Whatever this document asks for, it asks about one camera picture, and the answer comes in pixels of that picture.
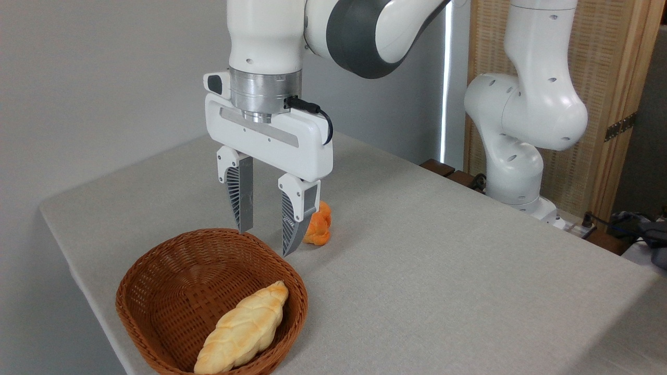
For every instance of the wooden woven folding screen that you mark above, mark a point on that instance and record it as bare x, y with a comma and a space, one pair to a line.
604, 52

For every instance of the dark metal screen hinge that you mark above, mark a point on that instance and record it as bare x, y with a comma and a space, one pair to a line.
619, 127

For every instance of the pale braided bread loaf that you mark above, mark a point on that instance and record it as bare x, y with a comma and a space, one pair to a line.
239, 328

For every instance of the orange twisted bread roll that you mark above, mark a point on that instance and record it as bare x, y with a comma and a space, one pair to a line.
321, 227

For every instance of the grey black device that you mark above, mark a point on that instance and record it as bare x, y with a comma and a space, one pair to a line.
655, 239

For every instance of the brown wicker basket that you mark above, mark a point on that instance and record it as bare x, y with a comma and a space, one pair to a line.
172, 281

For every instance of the black clamp knob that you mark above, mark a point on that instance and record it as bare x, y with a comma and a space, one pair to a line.
478, 182

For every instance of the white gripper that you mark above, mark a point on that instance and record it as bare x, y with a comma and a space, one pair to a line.
292, 151

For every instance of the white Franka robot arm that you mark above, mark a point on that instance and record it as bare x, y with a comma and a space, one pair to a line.
521, 114

